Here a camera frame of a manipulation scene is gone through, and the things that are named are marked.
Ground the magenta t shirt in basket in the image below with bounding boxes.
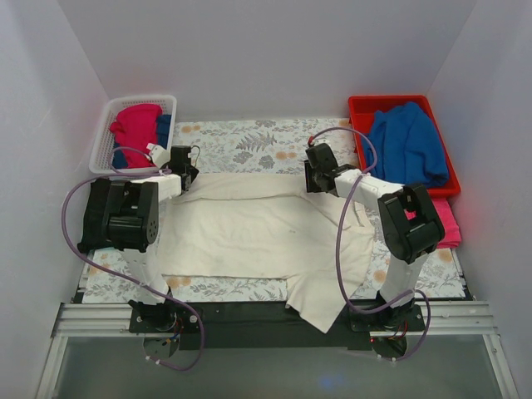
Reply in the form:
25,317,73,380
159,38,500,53
109,103,171,170

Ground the folded pink t shirt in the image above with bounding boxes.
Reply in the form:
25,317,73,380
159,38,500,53
432,198,461,249

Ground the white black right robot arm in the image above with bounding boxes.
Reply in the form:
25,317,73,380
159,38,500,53
304,143,445,331

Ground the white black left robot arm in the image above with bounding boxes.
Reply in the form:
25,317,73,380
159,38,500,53
75,145,199,333

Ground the cream t shirt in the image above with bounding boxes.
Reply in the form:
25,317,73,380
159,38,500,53
156,173,374,333

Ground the blue t shirt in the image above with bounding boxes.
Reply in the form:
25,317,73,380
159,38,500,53
362,101,450,189

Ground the red plastic bin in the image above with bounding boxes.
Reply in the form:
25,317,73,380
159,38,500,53
348,95,461,198

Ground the folded black t shirt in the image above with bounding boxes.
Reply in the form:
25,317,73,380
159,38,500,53
77,178,111,254

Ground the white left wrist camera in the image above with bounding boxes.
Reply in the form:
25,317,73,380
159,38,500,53
146,143,170,169

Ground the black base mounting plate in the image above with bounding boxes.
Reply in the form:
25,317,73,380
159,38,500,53
128,300,425,351

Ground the floral table mat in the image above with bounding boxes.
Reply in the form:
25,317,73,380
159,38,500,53
78,119,467,304

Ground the white plastic basket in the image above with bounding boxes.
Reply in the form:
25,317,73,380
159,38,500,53
89,94,177,174

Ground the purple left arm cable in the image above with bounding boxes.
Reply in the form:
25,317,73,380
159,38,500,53
61,145,208,372

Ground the navy t shirt in basket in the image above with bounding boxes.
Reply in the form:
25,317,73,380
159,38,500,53
111,114,170,170

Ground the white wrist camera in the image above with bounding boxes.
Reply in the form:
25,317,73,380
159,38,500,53
146,143,170,169
308,137,331,148

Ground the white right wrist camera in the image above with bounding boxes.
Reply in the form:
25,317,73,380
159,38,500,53
308,137,331,148

